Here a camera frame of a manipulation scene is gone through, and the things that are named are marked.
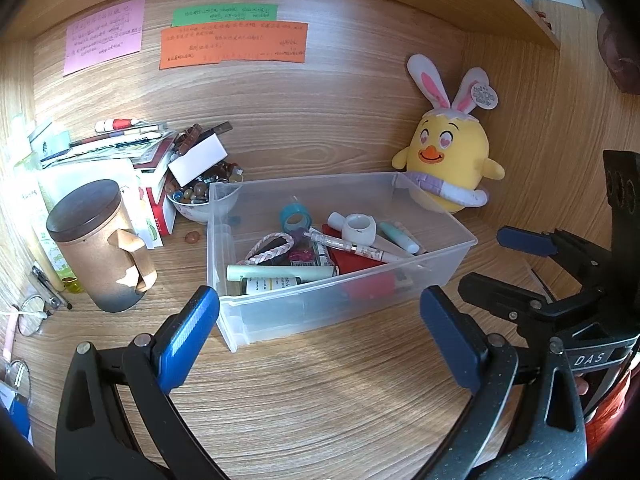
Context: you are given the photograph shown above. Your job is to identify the teal tape roll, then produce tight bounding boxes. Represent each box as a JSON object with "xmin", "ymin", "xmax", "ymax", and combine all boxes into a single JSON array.
[{"xmin": 279, "ymin": 203, "xmax": 313, "ymax": 228}]

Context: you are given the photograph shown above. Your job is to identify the white round plastic holder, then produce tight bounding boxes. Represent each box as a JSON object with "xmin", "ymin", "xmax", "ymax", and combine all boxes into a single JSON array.
[{"xmin": 327, "ymin": 212, "xmax": 378, "ymax": 247}]

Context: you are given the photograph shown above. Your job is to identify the red white marker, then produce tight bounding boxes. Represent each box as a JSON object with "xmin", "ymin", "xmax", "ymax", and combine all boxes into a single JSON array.
[{"xmin": 95, "ymin": 116, "xmax": 146, "ymax": 133}]

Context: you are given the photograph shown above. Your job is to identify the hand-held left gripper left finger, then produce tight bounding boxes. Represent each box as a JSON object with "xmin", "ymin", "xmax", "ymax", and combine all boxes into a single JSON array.
[{"xmin": 55, "ymin": 285, "xmax": 221, "ymax": 480}]

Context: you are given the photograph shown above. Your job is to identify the pale green tube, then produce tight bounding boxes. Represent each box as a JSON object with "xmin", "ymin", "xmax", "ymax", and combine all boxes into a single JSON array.
[{"xmin": 226, "ymin": 264, "xmax": 338, "ymax": 282}]

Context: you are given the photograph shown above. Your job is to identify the green sticky note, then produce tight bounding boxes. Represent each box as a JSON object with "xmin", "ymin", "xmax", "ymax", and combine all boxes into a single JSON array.
[{"xmin": 171, "ymin": 4, "xmax": 279, "ymax": 27}]

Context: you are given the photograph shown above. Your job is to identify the white illustrated paper sheet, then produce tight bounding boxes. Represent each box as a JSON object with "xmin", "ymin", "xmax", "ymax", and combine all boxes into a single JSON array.
[{"xmin": 45, "ymin": 160, "xmax": 166, "ymax": 250}]

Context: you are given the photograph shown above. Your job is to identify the pink white braided hair tie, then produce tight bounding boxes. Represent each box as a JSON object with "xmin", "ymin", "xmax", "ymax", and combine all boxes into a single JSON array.
[{"xmin": 235, "ymin": 231, "xmax": 296, "ymax": 267}]

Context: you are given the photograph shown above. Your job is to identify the white clear pen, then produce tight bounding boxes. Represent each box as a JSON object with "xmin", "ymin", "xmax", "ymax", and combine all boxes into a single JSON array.
[{"xmin": 305, "ymin": 227, "xmax": 406, "ymax": 263}]

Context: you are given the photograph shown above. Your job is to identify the pink sticky note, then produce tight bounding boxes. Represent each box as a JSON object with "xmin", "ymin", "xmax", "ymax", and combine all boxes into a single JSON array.
[{"xmin": 63, "ymin": 0, "xmax": 146, "ymax": 77}]

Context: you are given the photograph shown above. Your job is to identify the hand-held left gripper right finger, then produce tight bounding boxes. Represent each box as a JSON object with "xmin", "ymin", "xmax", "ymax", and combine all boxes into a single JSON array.
[{"xmin": 419, "ymin": 285, "xmax": 588, "ymax": 480}]

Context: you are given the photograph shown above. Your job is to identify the clear plastic storage box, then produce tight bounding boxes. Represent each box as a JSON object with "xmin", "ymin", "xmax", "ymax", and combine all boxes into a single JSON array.
[{"xmin": 206, "ymin": 171, "xmax": 478, "ymax": 353}]

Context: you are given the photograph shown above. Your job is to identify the brown ceramic mug with lid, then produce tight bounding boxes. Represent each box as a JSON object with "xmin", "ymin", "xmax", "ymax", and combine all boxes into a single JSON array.
[{"xmin": 46, "ymin": 179, "xmax": 158, "ymax": 314}]

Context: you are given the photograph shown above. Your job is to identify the white teal carton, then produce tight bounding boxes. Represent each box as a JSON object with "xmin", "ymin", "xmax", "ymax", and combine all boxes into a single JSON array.
[{"xmin": 29, "ymin": 121, "xmax": 71, "ymax": 158}]

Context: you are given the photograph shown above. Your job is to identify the person's right forearm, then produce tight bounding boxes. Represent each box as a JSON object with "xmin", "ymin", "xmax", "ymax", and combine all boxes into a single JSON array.
[{"xmin": 582, "ymin": 360, "xmax": 633, "ymax": 453}]

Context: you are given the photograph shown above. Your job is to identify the small black barcode box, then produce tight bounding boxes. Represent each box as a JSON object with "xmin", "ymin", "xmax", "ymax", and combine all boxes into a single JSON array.
[{"xmin": 287, "ymin": 240, "xmax": 331, "ymax": 268}]

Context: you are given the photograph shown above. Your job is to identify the white rectangular box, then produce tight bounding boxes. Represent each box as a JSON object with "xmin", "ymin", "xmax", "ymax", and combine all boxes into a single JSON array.
[{"xmin": 167, "ymin": 133, "xmax": 228, "ymax": 187}]

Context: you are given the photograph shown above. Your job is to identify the red white carton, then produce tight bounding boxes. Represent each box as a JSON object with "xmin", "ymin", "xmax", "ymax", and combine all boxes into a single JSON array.
[{"xmin": 137, "ymin": 180, "xmax": 178, "ymax": 237}]

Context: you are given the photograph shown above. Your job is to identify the blue white packet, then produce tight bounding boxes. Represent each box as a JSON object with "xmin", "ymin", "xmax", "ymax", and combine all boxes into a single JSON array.
[{"xmin": 0, "ymin": 385, "xmax": 33, "ymax": 446}]

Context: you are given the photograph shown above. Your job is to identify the orange sticky note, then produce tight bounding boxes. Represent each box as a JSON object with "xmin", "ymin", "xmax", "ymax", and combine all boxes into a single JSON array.
[{"xmin": 159, "ymin": 22, "xmax": 309, "ymax": 70}]

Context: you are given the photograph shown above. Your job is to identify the brown beaded bracelet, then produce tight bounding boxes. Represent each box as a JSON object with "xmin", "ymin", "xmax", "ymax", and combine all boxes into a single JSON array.
[{"xmin": 172, "ymin": 122, "xmax": 203, "ymax": 161}]

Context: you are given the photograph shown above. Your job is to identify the pink pen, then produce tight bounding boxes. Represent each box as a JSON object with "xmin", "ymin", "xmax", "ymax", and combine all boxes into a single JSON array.
[{"xmin": 2, "ymin": 317, "xmax": 16, "ymax": 361}]

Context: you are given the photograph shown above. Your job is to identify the wire frame eyeglasses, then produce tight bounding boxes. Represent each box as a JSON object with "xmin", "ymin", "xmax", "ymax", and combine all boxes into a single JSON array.
[{"xmin": 5, "ymin": 295, "xmax": 51, "ymax": 406}]

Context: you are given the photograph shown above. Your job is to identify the white bowl of beads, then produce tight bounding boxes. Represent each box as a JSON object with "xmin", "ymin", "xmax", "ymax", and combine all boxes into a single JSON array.
[{"xmin": 167, "ymin": 160, "xmax": 245, "ymax": 206}]

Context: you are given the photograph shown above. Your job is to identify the red packet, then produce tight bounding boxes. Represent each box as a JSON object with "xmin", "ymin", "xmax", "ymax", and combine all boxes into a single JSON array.
[{"xmin": 321, "ymin": 224, "xmax": 416, "ymax": 302}]

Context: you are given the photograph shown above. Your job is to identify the dark green spray bottle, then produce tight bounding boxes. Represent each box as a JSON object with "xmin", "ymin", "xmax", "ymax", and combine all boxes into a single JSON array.
[{"xmin": 240, "ymin": 275, "xmax": 307, "ymax": 297}]

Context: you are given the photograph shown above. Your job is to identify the white lotion bottle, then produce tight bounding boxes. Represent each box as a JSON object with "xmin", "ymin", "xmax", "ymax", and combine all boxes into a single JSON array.
[{"xmin": 30, "ymin": 180, "xmax": 86, "ymax": 293}]

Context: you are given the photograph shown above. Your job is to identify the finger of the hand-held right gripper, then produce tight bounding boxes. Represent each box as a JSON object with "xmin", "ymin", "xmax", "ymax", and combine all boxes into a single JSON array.
[
  {"xmin": 497, "ymin": 226, "xmax": 617, "ymax": 292},
  {"xmin": 457, "ymin": 271, "xmax": 602, "ymax": 335}
]

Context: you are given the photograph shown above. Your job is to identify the dark brown object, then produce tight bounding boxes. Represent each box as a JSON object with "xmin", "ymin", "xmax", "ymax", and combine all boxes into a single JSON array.
[{"xmin": 597, "ymin": 10, "xmax": 640, "ymax": 93}]

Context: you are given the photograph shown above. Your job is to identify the teal tube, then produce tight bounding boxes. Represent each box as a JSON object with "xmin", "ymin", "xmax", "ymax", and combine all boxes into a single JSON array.
[{"xmin": 378, "ymin": 221, "xmax": 421, "ymax": 254}]

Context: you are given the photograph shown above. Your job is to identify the yellow chick plush toy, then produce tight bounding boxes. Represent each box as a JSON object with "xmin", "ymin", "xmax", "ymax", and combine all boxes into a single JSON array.
[{"xmin": 391, "ymin": 53, "xmax": 505, "ymax": 213}]

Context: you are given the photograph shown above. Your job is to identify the silver black nail clipper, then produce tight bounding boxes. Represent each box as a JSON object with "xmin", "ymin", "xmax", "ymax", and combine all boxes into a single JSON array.
[{"xmin": 30, "ymin": 265, "xmax": 72, "ymax": 311}]

